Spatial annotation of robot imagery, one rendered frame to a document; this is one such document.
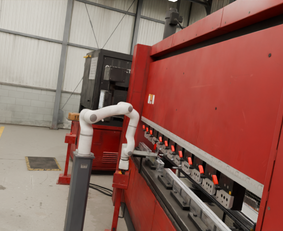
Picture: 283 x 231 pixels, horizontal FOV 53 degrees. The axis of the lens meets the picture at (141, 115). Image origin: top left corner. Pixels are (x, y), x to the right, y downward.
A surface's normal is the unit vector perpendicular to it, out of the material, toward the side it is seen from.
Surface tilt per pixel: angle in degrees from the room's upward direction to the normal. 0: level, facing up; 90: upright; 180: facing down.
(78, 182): 90
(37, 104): 90
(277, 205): 90
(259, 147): 90
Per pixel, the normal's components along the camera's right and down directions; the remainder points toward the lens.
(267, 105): -0.97, -0.13
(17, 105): 0.37, 0.14
